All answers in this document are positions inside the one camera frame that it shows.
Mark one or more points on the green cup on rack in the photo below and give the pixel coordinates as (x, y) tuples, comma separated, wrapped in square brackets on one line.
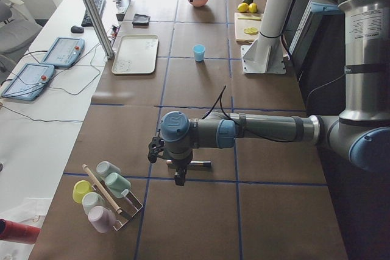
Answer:
[(116, 183)]

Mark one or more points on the blue teach pendant near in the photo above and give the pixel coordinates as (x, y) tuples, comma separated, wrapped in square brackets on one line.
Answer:
[(30, 82)]

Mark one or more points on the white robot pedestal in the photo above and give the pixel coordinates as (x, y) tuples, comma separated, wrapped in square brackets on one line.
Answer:
[(264, 55)]

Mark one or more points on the white wire cup rack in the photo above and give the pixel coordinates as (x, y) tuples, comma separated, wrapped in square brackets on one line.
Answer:
[(125, 208)]

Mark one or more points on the yellow cup on rack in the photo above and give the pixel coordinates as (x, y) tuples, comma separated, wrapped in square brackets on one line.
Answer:
[(80, 189)]

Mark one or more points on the light blue cup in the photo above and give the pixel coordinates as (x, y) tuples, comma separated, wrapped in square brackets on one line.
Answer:
[(199, 52)]

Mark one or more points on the blue teach pendant far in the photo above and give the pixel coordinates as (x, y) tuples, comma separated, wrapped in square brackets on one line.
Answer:
[(64, 52)]

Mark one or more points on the cream bear tray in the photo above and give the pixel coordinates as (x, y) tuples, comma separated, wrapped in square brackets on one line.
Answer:
[(136, 54)]

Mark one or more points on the grey folded cloth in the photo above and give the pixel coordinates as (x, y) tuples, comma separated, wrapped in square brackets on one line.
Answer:
[(140, 20)]

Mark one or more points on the red bottle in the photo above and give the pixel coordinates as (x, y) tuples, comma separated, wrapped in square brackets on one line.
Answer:
[(18, 232)]

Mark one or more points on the grey cup on rack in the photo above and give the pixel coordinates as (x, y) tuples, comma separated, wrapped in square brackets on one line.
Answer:
[(105, 168)]

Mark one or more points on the aluminium frame post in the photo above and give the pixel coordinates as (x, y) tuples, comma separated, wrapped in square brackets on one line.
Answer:
[(99, 28)]

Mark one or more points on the pink cup on rack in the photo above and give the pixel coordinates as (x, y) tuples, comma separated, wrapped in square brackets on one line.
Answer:
[(102, 219)]

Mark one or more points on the white cup on rack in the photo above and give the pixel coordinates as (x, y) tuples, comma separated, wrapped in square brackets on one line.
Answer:
[(90, 200)]

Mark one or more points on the black computer mouse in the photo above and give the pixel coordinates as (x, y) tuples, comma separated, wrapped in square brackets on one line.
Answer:
[(77, 29)]

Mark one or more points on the wooden cutting board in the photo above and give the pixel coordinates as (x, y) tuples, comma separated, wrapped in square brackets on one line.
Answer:
[(247, 26)]

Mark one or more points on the steel muddler with black tip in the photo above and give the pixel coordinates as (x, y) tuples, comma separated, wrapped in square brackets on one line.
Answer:
[(193, 165)]

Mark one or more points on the lemon slices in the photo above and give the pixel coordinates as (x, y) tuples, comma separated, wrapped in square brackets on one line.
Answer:
[(251, 31)]

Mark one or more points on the blue teach pendant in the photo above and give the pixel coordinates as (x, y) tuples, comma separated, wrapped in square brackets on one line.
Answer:
[(30, 82), (64, 52)]

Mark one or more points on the yellow lemon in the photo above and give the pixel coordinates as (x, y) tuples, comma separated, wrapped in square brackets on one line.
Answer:
[(242, 7), (253, 8)]

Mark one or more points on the yellow plastic knife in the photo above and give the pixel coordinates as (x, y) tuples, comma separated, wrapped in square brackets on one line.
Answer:
[(250, 18)]

